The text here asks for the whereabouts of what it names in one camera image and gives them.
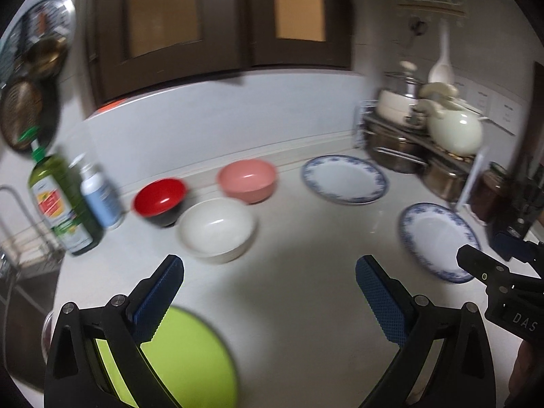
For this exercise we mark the white wall socket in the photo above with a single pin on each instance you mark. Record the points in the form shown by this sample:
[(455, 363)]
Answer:
[(505, 113)]

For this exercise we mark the cream pot with steel lid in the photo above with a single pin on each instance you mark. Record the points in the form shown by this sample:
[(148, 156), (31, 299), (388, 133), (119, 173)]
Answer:
[(399, 97)]

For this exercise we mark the dark wood cabinet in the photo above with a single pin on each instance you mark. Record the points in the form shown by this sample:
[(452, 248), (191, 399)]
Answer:
[(133, 46)]

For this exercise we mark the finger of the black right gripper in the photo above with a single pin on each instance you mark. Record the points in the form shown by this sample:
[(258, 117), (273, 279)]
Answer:
[(508, 246), (480, 265)]

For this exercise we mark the lime green plate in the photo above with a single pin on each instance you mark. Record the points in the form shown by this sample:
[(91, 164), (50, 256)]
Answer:
[(192, 361)]

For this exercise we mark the hanging round strainer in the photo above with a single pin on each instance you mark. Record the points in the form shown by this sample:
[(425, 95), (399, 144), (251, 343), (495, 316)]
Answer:
[(27, 103)]

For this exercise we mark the large steel pan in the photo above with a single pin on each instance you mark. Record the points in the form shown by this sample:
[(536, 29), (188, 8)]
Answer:
[(393, 151)]

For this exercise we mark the blue white pump bottle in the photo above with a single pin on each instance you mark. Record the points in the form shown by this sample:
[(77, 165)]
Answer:
[(98, 193)]

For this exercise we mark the brass hanging ladle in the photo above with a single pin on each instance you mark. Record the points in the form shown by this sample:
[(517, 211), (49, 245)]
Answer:
[(46, 57)]

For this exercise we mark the glass jar dark sauce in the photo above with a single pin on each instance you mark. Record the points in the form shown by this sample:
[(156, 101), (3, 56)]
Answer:
[(490, 188)]

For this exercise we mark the white corner pot rack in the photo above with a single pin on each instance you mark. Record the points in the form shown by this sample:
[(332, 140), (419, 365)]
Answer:
[(471, 165)]

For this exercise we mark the white ceramic bowl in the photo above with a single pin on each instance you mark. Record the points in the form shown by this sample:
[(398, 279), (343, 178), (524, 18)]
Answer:
[(217, 230)]

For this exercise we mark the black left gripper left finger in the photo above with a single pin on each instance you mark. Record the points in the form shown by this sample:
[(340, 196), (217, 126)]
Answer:
[(75, 372)]

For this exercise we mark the pink bowl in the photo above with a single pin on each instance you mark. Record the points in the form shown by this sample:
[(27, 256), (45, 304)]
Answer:
[(249, 180)]

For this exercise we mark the red and black bowl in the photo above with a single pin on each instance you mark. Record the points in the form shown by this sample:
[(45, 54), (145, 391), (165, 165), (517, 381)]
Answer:
[(161, 202)]

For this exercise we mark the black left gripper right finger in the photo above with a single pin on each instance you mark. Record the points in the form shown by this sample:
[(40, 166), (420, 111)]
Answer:
[(444, 356)]

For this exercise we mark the white rice spoon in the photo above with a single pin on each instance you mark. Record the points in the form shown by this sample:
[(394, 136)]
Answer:
[(442, 71)]

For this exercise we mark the small steel pot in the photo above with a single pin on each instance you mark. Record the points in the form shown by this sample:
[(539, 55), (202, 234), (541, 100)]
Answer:
[(443, 180)]

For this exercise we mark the black knife block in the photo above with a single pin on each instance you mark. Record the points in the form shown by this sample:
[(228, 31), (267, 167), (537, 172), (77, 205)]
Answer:
[(523, 204)]

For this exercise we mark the blue floral plate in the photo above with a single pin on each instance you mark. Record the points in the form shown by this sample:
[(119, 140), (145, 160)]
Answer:
[(433, 234), (345, 179)]

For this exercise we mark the cream ceramic pot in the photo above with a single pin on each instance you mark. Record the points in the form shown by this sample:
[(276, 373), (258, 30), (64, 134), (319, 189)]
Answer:
[(453, 124)]

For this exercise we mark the metal sink rack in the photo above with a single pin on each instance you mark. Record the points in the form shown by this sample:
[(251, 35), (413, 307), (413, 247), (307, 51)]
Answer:
[(23, 238)]

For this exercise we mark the person's right hand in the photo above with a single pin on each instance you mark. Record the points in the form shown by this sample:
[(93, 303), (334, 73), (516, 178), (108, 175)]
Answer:
[(525, 365)]

